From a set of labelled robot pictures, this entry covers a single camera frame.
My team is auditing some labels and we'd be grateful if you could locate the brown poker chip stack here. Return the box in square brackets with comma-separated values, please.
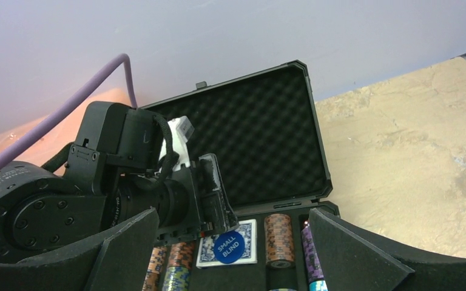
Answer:
[264, 213, 295, 269]

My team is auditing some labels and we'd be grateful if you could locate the blue card deck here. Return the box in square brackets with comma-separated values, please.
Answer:
[195, 219, 257, 269]

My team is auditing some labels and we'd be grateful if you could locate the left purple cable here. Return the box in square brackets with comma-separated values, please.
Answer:
[0, 53, 138, 187]

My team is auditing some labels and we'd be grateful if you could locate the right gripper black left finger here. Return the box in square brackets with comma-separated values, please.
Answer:
[0, 208, 159, 290]

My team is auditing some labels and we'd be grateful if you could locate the brown lower chip stack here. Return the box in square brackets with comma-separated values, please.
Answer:
[142, 272, 160, 291]

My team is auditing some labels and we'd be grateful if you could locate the light blue chip stack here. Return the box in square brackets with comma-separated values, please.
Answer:
[308, 280, 328, 291]

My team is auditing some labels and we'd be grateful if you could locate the dark red chip stack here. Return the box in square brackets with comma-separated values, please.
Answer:
[167, 241, 195, 270]

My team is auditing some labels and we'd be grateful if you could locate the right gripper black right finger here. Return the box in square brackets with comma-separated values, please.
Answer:
[309, 209, 466, 290]

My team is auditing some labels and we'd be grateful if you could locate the blue small blind button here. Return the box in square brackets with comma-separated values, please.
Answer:
[213, 231, 245, 264]

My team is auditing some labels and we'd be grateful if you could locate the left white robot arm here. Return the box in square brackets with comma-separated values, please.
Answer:
[0, 101, 239, 263]

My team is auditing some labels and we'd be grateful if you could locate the green chip stack in case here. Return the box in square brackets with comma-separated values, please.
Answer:
[162, 266, 191, 291]

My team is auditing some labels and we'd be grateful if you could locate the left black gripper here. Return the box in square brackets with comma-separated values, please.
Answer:
[112, 153, 239, 246]

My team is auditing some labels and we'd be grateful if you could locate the purple chip stack in case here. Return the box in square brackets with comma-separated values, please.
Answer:
[301, 225, 324, 283]

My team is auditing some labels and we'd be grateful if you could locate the black poker set case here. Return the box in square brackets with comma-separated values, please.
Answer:
[148, 60, 340, 290]

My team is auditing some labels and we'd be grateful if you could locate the orange chip stack in case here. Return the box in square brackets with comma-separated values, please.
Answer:
[147, 246, 167, 274]

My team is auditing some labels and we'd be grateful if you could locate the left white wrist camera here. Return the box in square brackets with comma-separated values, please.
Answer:
[168, 116, 195, 172]

